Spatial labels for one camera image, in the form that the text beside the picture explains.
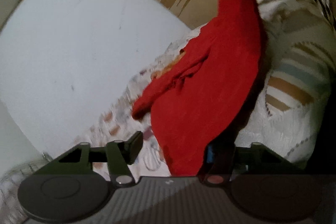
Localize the red long-sleeve shirt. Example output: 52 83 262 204
132 0 264 176

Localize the patterned white quilt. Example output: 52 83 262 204
1 0 335 223

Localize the metal bed headboard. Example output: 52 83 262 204
42 152 53 162

